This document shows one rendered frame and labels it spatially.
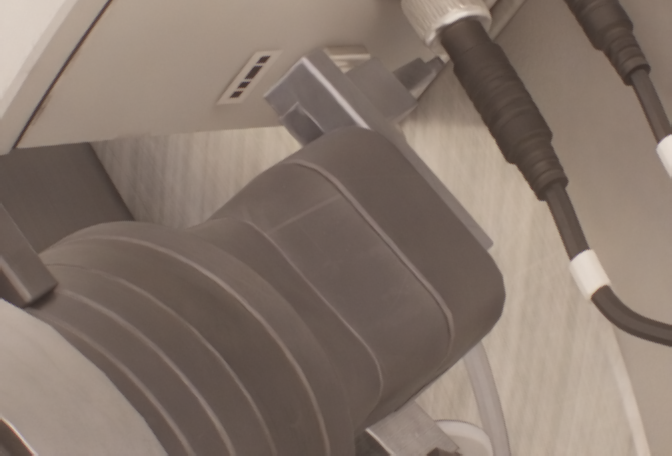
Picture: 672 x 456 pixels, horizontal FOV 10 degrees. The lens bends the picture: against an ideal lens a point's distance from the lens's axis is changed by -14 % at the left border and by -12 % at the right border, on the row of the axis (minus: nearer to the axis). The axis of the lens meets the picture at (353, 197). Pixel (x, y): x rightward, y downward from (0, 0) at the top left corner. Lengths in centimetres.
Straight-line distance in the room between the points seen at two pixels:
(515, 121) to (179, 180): 15
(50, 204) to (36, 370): 32
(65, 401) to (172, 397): 4
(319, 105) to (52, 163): 19
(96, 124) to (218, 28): 3
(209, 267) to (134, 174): 25
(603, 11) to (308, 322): 10
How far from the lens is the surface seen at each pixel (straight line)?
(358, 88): 81
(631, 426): 85
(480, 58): 83
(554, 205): 82
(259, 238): 74
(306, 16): 85
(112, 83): 83
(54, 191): 96
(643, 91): 80
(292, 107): 79
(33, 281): 68
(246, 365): 70
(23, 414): 63
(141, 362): 68
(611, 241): 86
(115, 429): 64
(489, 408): 83
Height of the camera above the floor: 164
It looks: 9 degrees down
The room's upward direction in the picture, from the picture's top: 4 degrees clockwise
